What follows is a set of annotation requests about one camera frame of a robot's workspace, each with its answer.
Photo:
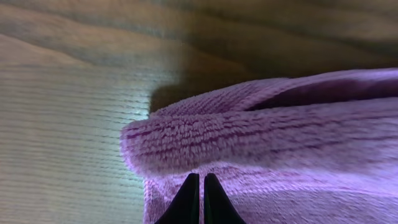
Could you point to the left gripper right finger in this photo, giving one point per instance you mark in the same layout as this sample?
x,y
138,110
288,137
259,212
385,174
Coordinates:
x,y
218,208

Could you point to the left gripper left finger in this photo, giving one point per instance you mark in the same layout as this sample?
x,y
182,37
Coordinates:
x,y
184,208

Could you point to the purple microfiber cloth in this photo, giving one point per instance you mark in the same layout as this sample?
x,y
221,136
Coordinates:
x,y
318,149

